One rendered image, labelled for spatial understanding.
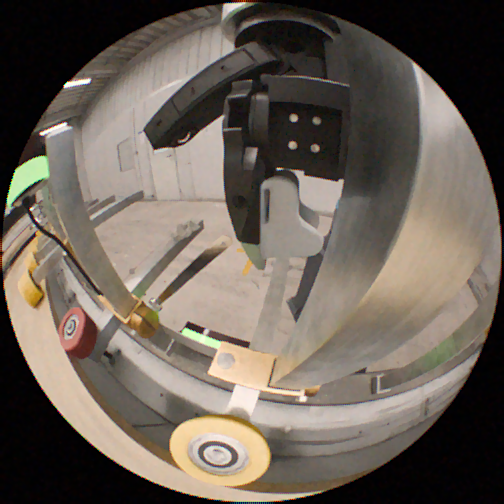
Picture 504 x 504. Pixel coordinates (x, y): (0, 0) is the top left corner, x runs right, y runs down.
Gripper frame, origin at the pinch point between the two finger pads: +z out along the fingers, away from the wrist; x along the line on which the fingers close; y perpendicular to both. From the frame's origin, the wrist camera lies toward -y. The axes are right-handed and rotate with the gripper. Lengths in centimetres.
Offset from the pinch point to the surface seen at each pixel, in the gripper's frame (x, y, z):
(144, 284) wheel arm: -1.7, -21.3, 10.6
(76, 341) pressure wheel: -18.4, -19.1, 4.7
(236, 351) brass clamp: -6.4, -0.5, 10.2
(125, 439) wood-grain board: -23.0, -5.8, 5.2
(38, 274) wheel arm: -21, -46, 0
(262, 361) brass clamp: -6.9, 2.9, 10.3
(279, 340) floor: 30, 10, 95
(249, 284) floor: 75, -24, 95
